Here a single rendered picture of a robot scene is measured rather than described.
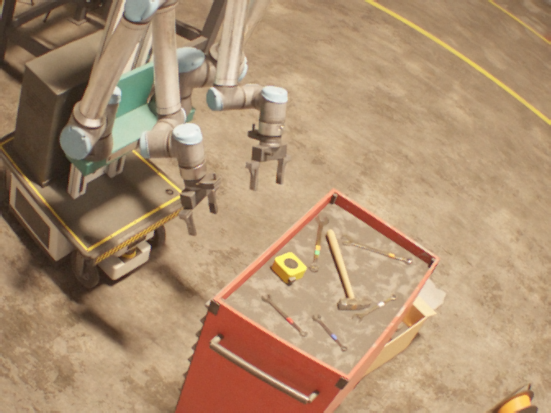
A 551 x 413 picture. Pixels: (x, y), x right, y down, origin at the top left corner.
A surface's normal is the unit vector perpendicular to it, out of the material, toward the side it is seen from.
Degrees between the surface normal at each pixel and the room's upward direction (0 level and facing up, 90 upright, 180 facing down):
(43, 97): 90
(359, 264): 0
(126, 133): 0
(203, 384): 90
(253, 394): 90
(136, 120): 0
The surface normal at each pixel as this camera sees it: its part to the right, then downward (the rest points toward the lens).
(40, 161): -0.59, 0.36
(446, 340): 0.29, -0.74
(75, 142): -0.27, 0.62
